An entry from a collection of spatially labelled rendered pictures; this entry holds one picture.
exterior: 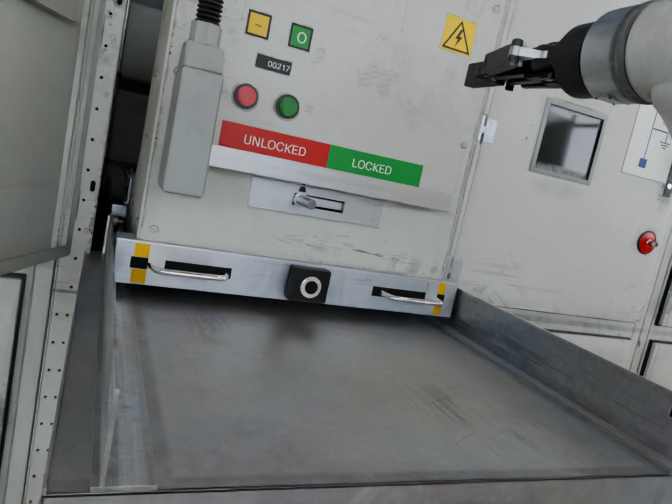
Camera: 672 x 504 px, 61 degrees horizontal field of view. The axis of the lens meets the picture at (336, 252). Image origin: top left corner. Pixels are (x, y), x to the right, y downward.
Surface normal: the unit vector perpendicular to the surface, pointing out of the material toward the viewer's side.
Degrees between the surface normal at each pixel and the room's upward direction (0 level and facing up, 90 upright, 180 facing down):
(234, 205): 90
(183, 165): 90
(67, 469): 0
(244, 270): 90
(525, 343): 90
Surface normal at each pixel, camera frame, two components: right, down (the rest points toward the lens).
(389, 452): 0.21, -0.97
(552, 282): 0.36, 0.20
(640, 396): -0.91, -0.13
